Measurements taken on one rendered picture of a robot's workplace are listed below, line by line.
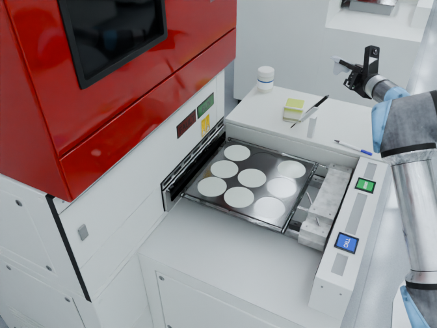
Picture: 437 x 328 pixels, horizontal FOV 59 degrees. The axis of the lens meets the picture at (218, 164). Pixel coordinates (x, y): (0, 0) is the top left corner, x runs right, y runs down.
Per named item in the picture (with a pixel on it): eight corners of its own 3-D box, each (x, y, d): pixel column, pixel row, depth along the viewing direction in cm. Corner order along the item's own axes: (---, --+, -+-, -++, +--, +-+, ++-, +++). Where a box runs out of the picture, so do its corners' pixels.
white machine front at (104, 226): (86, 299, 109) (44, 196, 83) (219, 145, 165) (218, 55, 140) (94, 304, 107) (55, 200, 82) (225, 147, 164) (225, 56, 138)
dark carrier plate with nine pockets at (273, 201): (184, 193, 131) (184, 192, 131) (229, 140, 155) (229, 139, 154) (281, 228, 119) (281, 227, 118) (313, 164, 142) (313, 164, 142)
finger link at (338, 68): (321, 69, 141) (344, 80, 137) (328, 53, 138) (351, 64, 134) (325, 69, 143) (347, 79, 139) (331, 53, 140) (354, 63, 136)
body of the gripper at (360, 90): (341, 83, 139) (358, 97, 129) (352, 60, 135) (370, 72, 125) (358, 87, 142) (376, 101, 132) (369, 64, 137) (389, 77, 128)
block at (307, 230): (298, 234, 119) (300, 228, 117) (302, 227, 121) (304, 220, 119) (324, 243, 116) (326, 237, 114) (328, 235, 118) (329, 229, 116)
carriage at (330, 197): (296, 242, 120) (298, 236, 118) (328, 174, 145) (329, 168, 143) (322, 252, 117) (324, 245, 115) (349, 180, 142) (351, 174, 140)
